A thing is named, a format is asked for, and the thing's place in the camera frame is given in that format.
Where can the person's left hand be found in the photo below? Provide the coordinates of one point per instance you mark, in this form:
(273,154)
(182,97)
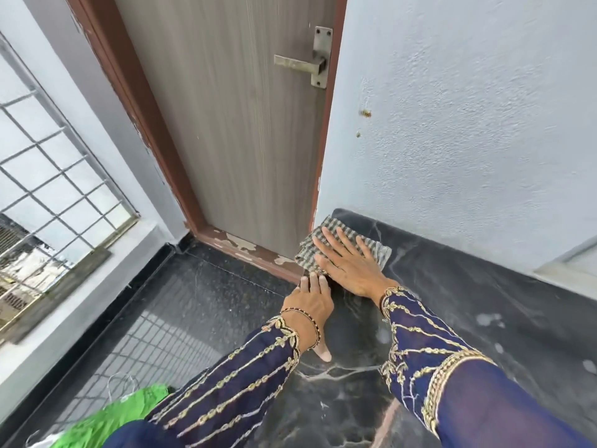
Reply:
(312,298)

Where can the person's right hand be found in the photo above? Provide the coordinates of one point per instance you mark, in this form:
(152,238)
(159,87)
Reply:
(354,270)

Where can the grey checkered cleaning cloth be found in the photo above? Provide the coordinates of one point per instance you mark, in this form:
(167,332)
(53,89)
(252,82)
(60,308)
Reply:
(310,247)

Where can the person's left forearm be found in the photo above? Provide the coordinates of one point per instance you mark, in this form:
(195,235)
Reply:
(233,382)

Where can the person's right forearm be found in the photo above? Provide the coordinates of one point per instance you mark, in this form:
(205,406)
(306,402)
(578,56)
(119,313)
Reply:
(429,349)

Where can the dark marble table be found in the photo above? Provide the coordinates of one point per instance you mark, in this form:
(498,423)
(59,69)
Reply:
(489,321)

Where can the grey wood-grain door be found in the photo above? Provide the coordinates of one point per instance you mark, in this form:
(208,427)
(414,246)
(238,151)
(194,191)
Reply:
(224,135)

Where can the navy gold embroidered dress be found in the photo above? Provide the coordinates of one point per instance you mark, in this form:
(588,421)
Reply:
(489,405)

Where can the green plastic bag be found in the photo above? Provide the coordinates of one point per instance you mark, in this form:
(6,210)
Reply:
(107,419)

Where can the balcony metal mesh grille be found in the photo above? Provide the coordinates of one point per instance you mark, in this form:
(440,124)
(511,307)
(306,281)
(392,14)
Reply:
(60,293)

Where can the brown door frame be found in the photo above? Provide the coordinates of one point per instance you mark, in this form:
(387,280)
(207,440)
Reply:
(140,111)

